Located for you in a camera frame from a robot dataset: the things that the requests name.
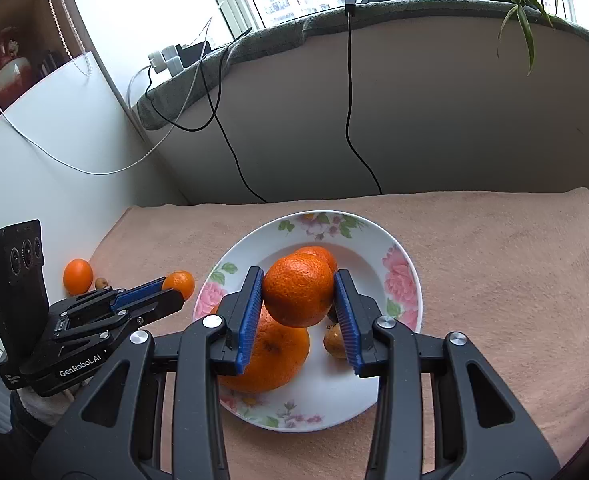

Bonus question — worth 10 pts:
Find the large bumpy orange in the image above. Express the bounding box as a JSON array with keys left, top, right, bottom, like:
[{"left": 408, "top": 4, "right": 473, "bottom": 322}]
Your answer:
[{"left": 209, "top": 302, "right": 311, "bottom": 394}]

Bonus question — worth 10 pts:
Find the black power adapter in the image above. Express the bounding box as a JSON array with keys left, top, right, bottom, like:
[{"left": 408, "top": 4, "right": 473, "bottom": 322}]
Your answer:
[{"left": 177, "top": 41, "right": 211, "bottom": 68}]

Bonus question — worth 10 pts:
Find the small orange kumquat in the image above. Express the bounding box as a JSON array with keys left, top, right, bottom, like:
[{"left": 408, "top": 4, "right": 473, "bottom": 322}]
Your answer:
[{"left": 163, "top": 270, "right": 196, "bottom": 301}]

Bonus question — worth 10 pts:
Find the smooth round orange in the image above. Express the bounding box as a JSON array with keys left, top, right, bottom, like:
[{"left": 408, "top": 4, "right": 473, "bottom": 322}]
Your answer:
[{"left": 63, "top": 258, "right": 94, "bottom": 296}]

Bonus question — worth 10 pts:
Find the white foam board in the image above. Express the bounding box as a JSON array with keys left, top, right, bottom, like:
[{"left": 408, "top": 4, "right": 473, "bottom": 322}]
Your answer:
[{"left": 0, "top": 52, "right": 190, "bottom": 356}]

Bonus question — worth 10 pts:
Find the black power cable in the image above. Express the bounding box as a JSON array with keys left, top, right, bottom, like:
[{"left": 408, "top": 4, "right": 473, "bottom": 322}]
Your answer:
[{"left": 146, "top": 30, "right": 270, "bottom": 203}]

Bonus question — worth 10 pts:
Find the pink towel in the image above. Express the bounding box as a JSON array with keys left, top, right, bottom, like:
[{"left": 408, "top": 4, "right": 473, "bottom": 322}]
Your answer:
[{"left": 49, "top": 187, "right": 589, "bottom": 480}]

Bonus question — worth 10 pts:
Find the small brown fruit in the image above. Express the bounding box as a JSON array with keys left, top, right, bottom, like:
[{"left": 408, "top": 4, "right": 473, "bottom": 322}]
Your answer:
[{"left": 323, "top": 322, "right": 350, "bottom": 359}]

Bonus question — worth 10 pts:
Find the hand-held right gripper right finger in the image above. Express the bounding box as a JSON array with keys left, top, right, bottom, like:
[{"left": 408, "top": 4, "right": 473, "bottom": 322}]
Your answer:
[{"left": 333, "top": 268, "right": 561, "bottom": 480}]

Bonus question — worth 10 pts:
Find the white bead chain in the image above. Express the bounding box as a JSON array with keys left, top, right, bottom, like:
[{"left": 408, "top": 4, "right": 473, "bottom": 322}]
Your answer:
[{"left": 39, "top": 0, "right": 92, "bottom": 78}]

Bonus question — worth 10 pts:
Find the white cable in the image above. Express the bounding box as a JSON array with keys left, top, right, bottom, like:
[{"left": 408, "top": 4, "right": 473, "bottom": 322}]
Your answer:
[{"left": 0, "top": 15, "right": 215, "bottom": 176}]

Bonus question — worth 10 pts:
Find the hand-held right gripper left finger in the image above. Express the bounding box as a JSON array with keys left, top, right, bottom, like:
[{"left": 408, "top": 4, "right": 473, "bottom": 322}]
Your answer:
[{"left": 32, "top": 266, "right": 266, "bottom": 480}]

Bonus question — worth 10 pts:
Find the white power strip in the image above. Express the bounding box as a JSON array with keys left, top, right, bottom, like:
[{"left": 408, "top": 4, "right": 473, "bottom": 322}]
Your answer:
[{"left": 162, "top": 44, "right": 186, "bottom": 74}]

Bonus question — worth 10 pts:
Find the white floral plate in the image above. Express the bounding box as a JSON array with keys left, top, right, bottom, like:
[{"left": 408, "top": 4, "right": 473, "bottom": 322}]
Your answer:
[{"left": 193, "top": 211, "right": 423, "bottom": 430}]

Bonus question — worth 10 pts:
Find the person's left forearm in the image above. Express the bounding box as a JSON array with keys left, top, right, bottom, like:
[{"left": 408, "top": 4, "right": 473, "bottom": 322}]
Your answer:
[{"left": 9, "top": 385, "right": 82, "bottom": 461}]

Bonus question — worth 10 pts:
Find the grey windowsill cloth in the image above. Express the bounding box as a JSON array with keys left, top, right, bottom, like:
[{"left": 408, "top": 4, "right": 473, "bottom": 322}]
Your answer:
[{"left": 137, "top": 0, "right": 589, "bottom": 131}]

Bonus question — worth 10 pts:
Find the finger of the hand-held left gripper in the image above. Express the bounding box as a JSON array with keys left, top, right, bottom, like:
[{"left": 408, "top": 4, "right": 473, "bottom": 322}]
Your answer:
[
  {"left": 110, "top": 276, "right": 168, "bottom": 310},
  {"left": 124, "top": 288, "right": 185, "bottom": 330}
]

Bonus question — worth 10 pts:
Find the wooden shelf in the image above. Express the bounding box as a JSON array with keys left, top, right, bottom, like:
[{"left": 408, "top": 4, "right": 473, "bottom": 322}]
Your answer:
[{"left": 0, "top": 0, "right": 92, "bottom": 126}]

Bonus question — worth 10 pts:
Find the black device cable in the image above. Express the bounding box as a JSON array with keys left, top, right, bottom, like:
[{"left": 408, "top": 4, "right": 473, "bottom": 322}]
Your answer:
[{"left": 344, "top": 0, "right": 382, "bottom": 195}]

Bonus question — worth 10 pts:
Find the red white ceramic jar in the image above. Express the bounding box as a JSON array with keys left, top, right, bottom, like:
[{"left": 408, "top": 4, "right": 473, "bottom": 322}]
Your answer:
[{"left": 0, "top": 27, "right": 35, "bottom": 106}]

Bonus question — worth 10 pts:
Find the orange tangerine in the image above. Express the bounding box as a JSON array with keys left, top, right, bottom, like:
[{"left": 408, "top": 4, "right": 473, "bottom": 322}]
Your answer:
[
  {"left": 294, "top": 246, "right": 338, "bottom": 276},
  {"left": 262, "top": 255, "right": 336, "bottom": 327}
]

